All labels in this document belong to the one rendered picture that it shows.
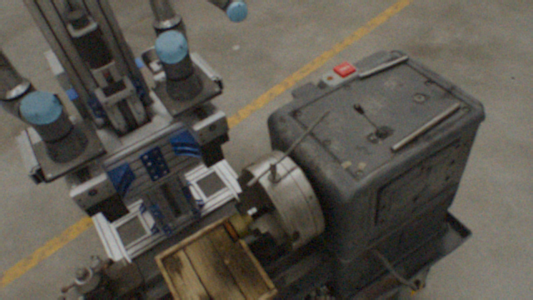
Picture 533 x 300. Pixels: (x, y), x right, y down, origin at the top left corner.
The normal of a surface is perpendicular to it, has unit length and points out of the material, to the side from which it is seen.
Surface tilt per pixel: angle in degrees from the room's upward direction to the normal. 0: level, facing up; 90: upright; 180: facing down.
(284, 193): 27
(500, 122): 0
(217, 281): 0
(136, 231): 0
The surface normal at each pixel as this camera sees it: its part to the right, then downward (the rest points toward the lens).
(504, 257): -0.12, -0.65
